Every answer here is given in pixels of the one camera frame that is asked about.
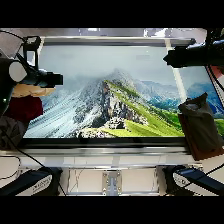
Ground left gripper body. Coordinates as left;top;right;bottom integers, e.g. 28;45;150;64
38;69;64;89

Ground cream garment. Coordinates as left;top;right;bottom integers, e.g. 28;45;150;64
11;82;56;99

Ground dark red garment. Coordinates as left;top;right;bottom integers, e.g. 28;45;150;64
3;95;45;124

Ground grey-olive garment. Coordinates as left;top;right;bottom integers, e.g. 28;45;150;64
177;92;224;155

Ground red-brown garment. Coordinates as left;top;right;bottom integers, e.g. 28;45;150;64
178;113;224;162

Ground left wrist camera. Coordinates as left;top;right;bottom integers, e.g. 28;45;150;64
22;35;43;70

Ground black cable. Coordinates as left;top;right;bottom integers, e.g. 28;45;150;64
0;131;46;169

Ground silver frame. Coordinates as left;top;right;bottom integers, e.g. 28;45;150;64
0;35;224;197

